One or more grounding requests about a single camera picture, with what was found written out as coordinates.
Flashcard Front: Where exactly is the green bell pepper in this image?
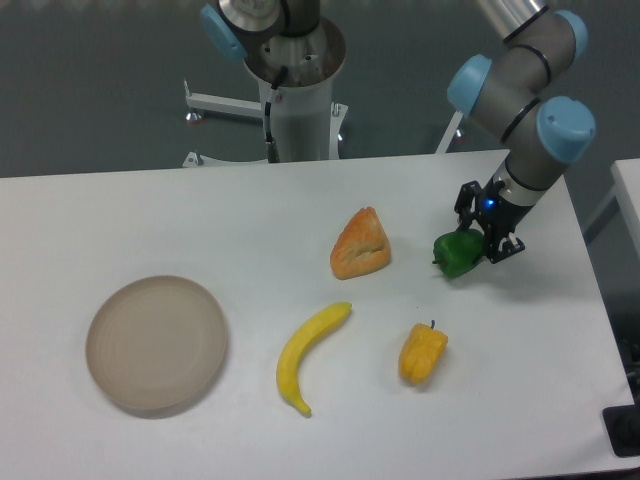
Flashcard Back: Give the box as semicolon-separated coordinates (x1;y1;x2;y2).
432;229;484;279

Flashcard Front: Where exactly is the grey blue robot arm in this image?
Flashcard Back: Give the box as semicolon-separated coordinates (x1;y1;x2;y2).
199;1;596;277

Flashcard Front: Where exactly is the beige round plate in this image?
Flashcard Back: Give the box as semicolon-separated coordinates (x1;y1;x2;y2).
85;275;228;419

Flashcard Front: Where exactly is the black cable on pedestal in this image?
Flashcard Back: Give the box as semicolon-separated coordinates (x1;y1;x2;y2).
263;65;289;164

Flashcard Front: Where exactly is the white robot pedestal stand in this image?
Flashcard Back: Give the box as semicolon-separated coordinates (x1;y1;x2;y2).
184;8;348;163

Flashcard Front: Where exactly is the black device at table edge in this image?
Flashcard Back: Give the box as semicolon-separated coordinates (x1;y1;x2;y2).
602;404;640;458

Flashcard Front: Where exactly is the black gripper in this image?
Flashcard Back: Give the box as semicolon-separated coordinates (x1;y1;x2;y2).
454;174;543;264

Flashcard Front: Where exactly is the white side table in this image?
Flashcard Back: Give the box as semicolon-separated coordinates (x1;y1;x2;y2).
611;158;640;243

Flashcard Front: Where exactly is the yellow bell pepper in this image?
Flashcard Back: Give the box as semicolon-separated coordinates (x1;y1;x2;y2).
398;320;448;385

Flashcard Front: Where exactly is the yellow banana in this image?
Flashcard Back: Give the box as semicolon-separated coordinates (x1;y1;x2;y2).
275;301;352;418

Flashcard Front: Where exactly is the orange pastry bread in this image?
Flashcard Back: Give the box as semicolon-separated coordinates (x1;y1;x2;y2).
330;207;391;280

